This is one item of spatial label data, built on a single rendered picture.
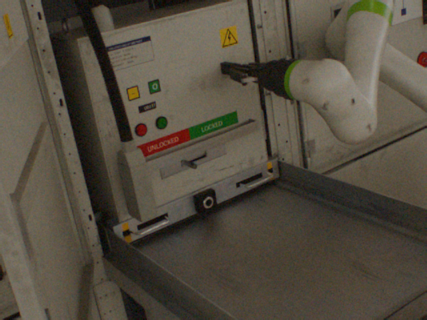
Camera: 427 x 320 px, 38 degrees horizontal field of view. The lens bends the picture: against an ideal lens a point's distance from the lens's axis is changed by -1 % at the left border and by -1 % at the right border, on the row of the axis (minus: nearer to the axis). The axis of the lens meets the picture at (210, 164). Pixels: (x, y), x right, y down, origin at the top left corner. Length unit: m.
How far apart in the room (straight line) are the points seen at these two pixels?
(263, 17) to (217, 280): 0.75
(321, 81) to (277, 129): 0.54
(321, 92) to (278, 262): 0.40
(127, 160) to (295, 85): 0.42
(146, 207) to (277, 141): 0.53
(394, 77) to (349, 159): 0.38
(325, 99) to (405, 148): 0.96
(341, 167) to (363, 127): 0.65
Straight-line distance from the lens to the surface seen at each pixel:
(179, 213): 1.65
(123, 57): 1.50
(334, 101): 1.33
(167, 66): 1.56
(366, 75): 1.49
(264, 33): 1.75
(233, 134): 1.65
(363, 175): 2.11
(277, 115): 1.81
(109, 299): 1.67
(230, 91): 1.67
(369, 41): 1.56
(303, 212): 1.65
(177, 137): 1.60
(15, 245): 0.89
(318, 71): 1.32
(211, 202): 1.66
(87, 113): 1.52
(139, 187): 1.45
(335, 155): 1.98
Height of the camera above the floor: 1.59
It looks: 21 degrees down
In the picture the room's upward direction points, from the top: 10 degrees counter-clockwise
